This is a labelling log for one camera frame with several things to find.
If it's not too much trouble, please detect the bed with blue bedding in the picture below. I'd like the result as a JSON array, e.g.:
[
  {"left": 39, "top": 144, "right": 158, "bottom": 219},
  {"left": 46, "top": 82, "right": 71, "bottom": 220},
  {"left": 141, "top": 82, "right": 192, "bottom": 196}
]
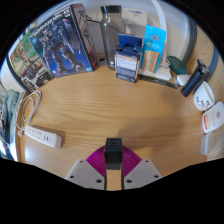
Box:
[{"left": 0, "top": 83, "right": 24, "bottom": 161}]

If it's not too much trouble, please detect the clear plastic container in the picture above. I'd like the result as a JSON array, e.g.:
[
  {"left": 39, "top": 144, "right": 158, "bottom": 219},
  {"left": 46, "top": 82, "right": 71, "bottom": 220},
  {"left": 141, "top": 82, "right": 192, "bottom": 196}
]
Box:
[{"left": 199, "top": 130, "right": 216, "bottom": 156}]

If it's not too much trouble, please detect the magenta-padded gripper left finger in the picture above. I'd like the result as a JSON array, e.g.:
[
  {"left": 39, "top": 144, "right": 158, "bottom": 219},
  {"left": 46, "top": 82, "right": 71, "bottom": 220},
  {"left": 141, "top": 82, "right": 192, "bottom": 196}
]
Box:
[{"left": 65, "top": 146, "right": 109, "bottom": 192}]

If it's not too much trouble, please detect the black ruler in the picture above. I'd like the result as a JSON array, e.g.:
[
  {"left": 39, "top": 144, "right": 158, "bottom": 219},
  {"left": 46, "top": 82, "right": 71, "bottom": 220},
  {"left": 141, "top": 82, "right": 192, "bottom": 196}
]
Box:
[{"left": 138, "top": 73, "right": 179, "bottom": 90}]

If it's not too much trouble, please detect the black cylindrical flask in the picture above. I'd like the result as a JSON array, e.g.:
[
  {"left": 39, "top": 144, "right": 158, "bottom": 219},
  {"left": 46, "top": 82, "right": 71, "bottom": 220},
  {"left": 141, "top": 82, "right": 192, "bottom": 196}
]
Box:
[{"left": 180, "top": 58, "right": 211, "bottom": 98}]

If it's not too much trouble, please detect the green tree figure toy box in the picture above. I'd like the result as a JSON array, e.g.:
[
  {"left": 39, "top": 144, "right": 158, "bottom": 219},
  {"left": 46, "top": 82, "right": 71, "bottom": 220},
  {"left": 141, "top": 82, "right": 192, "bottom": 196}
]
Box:
[{"left": 8, "top": 31, "right": 54, "bottom": 93}]

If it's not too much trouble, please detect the green round dish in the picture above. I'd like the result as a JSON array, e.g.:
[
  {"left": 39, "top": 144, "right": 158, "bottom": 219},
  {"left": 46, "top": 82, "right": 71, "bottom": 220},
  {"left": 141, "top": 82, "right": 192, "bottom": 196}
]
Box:
[{"left": 166, "top": 55, "right": 189, "bottom": 76}]

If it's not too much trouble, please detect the white desk lamp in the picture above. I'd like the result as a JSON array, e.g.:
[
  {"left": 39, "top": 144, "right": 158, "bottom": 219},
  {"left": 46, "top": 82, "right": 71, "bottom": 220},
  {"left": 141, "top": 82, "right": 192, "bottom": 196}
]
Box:
[{"left": 138, "top": 0, "right": 173, "bottom": 82}]

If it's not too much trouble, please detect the blue robot model kit box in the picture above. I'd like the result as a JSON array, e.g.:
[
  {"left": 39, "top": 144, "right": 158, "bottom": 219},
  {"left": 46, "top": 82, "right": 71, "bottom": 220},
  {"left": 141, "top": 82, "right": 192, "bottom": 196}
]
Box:
[{"left": 27, "top": 3, "right": 98, "bottom": 78}]

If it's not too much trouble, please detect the grey metal desk frame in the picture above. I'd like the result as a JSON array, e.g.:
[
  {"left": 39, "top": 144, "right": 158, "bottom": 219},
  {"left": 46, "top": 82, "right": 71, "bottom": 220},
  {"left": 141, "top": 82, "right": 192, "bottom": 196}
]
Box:
[{"left": 3, "top": 16, "right": 219, "bottom": 98}]

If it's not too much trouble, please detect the white power strip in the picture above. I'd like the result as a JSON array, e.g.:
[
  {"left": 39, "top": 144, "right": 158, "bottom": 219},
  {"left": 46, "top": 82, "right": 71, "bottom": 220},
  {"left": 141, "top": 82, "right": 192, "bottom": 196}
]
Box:
[{"left": 23, "top": 124, "right": 64, "bottom": 149}]

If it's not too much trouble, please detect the small white box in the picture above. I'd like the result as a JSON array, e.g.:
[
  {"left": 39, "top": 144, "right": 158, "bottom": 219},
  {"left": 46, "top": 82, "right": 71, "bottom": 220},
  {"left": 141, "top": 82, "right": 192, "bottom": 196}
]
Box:
[{"left": 121, "top": 8, "right": 148, "bottom": 34}]

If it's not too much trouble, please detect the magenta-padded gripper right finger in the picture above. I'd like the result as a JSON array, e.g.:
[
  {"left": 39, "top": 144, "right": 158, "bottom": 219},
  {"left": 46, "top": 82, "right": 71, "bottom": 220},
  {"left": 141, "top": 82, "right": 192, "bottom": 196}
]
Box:
[{"left": 120, "top": 144, "right": 163, "bottom": 191}]

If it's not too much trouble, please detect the white mug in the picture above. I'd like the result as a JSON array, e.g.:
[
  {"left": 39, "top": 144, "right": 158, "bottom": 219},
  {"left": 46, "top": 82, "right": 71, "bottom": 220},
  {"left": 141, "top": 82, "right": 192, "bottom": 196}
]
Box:
[{"left": 193, "top": 80, "right": 216, "bottom": 112}]

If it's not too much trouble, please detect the white power strip cable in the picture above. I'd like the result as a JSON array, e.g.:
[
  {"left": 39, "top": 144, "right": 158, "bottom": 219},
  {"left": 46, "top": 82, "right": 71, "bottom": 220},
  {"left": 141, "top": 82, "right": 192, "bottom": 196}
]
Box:
[{"left": 13, "top": 89, "right": 43, "bottom": 138}]

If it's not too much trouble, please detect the black charger block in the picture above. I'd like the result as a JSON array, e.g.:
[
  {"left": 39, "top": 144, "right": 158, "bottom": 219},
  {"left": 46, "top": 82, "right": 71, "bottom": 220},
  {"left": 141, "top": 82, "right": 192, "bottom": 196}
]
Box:
[{"left": 103, "top": 137, "right": 124, "bottom": 171}]

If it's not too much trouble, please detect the clear bottle with black cap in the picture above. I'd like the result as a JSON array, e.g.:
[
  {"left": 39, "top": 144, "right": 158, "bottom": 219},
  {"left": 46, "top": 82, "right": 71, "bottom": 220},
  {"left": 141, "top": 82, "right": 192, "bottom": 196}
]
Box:
[{"left": 99, "top": 4, "right": 127, "bottom": 70}]

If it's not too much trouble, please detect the small open blue carton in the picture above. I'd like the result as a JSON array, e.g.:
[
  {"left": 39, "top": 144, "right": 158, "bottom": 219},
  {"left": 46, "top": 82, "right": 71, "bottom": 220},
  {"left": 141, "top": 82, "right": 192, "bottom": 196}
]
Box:
[{"left": 113, "top": 33, "right": 144, "bottom": 84}]

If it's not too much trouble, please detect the light blue packet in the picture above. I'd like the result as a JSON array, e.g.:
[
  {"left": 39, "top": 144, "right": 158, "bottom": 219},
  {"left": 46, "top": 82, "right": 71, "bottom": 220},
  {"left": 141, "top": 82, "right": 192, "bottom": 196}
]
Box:
[{"left": 139, "top": 24, "right": 167, "bottom": 74}]

